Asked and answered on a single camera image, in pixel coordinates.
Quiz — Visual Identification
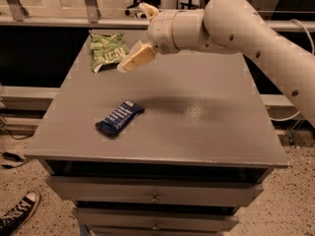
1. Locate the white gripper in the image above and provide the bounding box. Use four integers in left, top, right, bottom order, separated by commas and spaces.
117, 2, 179, 73

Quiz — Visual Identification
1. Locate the green jalapeno chip bag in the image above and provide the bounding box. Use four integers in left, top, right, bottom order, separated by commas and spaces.
90, 32, 129, 73

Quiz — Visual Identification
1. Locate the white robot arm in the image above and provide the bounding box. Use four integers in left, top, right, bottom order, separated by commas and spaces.
118, 0, 315, 126

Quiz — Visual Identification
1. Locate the blue snack bar wrapper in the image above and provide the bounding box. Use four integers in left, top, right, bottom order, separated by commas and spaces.
95, 100, 145, 136

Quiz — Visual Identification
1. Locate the grey drawer cabinet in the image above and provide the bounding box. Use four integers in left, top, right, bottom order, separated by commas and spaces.
23, 29, 289, 236

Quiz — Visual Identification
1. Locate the metal glass railing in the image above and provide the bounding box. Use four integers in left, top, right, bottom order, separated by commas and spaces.
0, 0, 314, 31

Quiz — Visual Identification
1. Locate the top grey drawer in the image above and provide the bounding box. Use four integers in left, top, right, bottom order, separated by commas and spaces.
46, 176, 263, 207

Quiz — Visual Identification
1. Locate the grey drawer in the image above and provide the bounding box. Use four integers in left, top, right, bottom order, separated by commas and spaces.
73, 207, 238, 232
46, 176, 263, 207

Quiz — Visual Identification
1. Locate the black white sneaker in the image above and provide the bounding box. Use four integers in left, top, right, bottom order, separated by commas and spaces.
0, 191, 40, 236

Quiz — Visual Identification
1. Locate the black power adapter cable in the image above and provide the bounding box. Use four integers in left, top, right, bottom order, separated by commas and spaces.
0, 117, 33, 170

